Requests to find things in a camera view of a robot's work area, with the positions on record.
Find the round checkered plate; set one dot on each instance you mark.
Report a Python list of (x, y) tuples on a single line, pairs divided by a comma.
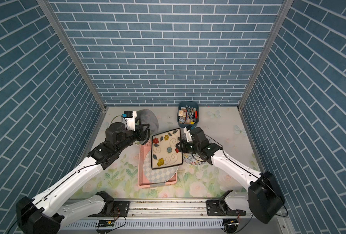
[(158, 175)]

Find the green circuit board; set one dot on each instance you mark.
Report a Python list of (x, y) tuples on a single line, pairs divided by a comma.
[(105, 224)]

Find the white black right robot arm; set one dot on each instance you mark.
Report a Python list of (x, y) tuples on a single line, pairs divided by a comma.
[(265, 197)]

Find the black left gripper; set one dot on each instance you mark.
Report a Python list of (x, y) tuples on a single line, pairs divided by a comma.
[(139, 131)]

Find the floral table mat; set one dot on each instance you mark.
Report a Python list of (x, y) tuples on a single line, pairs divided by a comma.
[(223, 124)]

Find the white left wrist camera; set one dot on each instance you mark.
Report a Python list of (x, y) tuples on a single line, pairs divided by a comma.
[(130, 117)]

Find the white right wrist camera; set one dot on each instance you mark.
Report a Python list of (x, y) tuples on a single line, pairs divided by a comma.
[(187, 134)]

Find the teal plastic storage bin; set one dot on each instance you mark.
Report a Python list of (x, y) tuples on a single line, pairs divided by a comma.
[(188, 114)]

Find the round colourful squiggle plate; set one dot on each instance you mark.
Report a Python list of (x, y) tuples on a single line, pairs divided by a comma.
[(193, 159)]

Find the pink plastic basket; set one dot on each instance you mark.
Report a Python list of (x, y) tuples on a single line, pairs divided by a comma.
[(142, 181)]

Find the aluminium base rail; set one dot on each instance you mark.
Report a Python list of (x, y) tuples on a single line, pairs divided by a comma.
[(175, 216)]

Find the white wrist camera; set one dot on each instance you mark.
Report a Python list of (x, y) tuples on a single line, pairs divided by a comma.
[(187, 134), (130, 117)]

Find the grey green cleaning cloth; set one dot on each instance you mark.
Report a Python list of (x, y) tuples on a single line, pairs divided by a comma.
[(146, 116)]

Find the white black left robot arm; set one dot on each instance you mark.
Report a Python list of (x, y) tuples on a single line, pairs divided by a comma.
[(47, 213)]

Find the square floral plate black rim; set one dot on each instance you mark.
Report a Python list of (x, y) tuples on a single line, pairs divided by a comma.
[(166, 150)]

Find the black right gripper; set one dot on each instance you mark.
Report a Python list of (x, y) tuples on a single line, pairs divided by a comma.
[(182, 148)]

